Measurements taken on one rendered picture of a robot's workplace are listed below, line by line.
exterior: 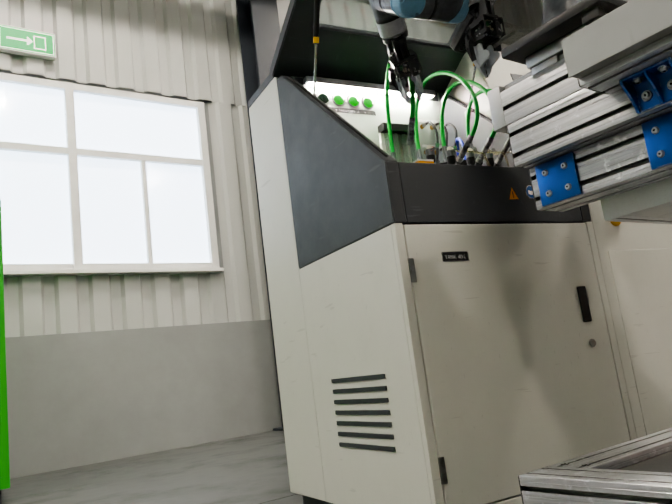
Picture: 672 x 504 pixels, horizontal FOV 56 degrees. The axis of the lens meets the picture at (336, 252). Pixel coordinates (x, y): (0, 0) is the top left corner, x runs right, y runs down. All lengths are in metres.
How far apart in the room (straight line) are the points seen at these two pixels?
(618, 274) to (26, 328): 4.32
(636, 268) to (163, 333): 4.21
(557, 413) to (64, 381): 4.17
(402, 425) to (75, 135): 4.63
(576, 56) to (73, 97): 5.13
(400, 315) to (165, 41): 5.30
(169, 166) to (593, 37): 5.15
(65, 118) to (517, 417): 4.85
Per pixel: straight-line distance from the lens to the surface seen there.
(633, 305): 2.08
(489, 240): 1.73
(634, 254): 2.14
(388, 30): 1.79
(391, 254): 1.58
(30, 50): 6.01
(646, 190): 1.35
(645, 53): 1.13
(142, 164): 5.89
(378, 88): 2.36
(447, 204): 1.68
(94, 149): 5.86
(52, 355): 5.34
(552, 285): 1.85
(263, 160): 2.34
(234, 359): 5.82
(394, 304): 1.58
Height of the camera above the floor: 0.46
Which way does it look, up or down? 10 degrees up
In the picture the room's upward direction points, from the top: 7 degrees counter-clockwise
